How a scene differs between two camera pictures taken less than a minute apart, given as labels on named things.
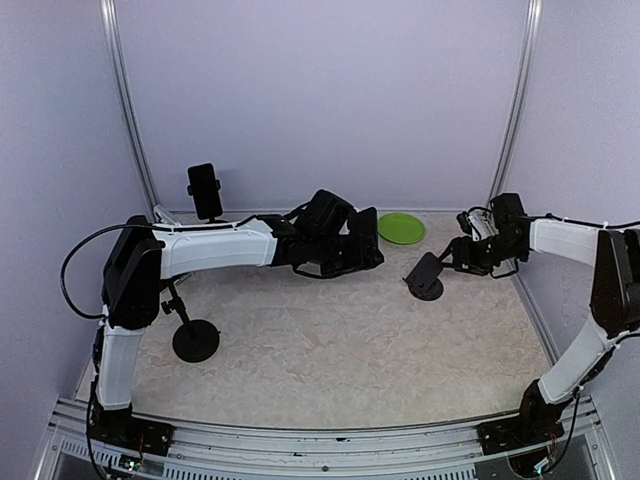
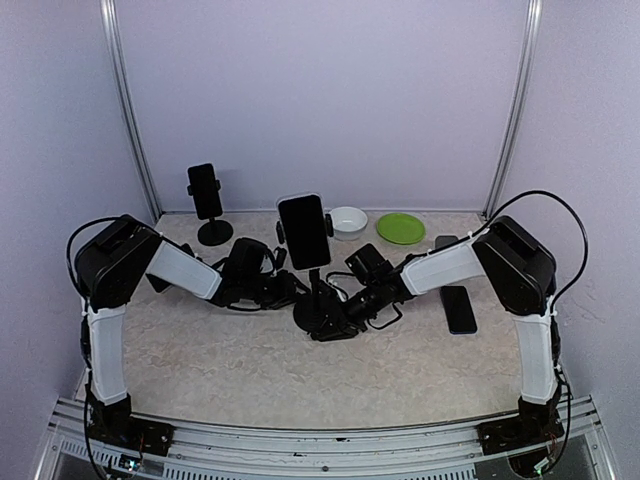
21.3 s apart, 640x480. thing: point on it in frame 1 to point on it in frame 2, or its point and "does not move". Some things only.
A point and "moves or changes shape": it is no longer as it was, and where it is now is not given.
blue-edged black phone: [364, 239] to [458, 310]
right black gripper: [458, 244] to [347, 330]
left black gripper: [334, 272] to [287, 290]
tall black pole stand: [195, 340] to [319, 309]
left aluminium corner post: [110, 16] does not move
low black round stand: [422, 279] moves or changes shape
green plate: [401, 228] does not move
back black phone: [204, 187] does not move
